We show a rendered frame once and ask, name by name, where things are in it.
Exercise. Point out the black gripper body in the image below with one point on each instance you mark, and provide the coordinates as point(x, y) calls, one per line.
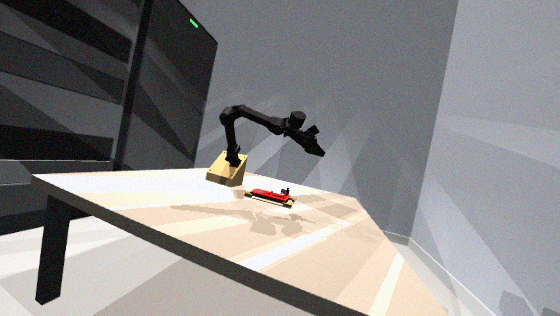
point(303, 140)

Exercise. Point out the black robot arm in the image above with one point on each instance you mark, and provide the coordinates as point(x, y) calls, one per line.
point(286, 126)

